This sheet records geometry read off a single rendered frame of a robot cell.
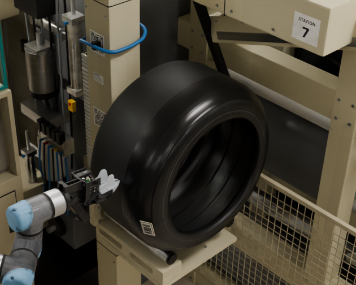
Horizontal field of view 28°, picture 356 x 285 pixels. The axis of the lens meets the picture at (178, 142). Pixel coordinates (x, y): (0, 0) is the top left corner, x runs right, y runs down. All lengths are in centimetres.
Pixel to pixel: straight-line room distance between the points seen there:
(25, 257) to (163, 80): 67
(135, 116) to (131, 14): 37
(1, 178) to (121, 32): 81
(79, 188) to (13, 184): 81
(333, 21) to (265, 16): 22
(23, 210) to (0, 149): 84
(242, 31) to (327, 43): 46
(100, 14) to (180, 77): 33
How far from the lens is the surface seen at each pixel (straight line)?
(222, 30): 245
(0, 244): 290
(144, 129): 206
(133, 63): 237
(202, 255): 253
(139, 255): 244
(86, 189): 200
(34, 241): 197
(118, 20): 226
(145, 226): 214
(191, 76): 217
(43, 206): 194
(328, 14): 197
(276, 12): 208
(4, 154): 275
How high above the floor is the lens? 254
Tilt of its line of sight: 34 degrees down
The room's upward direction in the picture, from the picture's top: 2 degrees clockwise
